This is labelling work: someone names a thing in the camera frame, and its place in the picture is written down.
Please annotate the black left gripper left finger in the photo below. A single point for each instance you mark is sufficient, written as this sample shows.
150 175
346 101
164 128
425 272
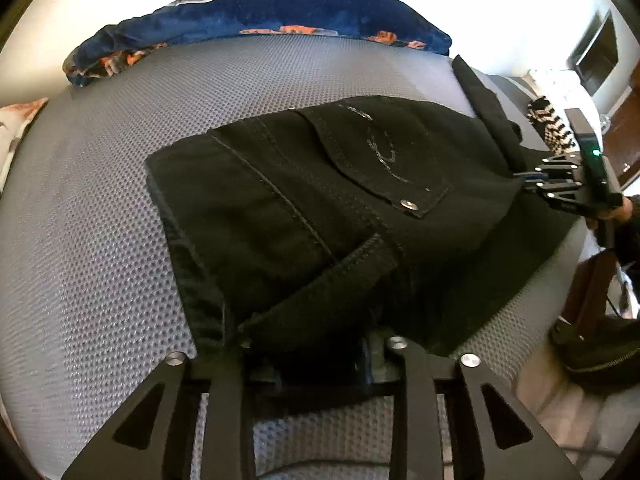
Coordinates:
186 412

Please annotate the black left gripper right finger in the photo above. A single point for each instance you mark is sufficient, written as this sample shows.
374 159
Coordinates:
458 417

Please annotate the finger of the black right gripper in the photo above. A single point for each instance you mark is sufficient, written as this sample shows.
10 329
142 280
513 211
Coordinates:
554 168
555 197

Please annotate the black denim pants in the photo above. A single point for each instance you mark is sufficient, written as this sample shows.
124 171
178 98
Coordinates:
296 234

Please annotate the person's right hand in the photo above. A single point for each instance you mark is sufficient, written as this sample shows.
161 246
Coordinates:
628 212

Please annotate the black white striped cloth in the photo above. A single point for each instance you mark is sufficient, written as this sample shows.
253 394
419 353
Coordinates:
549 125

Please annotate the grey textured mattress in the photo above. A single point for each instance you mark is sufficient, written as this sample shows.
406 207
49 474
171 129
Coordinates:
88 302

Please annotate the black bag on floor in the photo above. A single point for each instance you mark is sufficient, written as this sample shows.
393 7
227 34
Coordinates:
605 362

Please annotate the white floral pillow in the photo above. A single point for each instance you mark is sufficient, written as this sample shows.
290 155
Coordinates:
15 120

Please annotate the blue floral blanket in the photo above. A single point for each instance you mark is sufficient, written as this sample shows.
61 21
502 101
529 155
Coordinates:
114 48

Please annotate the dark wall television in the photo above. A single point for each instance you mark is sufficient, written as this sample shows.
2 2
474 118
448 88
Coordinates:
596 54

